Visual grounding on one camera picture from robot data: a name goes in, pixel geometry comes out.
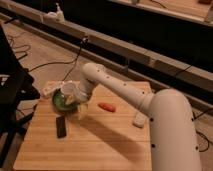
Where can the white object on ledge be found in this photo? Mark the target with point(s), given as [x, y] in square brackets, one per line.
[58, 15]

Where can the green plate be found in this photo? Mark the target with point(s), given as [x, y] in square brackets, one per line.
[58, 101]

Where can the white sponge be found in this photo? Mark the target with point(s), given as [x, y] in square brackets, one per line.
[139, 120]

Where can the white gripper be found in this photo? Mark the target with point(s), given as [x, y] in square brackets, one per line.
[81, 98]

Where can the orange carrot toy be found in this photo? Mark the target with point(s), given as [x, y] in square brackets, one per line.
[107, 106]

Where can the white cup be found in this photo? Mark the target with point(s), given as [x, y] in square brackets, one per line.
[69, 89]

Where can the black eraser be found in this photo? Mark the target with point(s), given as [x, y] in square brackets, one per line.
[61, 127]

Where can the white power strip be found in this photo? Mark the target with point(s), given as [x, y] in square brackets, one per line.
[50, 88]

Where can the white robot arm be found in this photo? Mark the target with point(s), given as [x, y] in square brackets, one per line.
[173, 139]

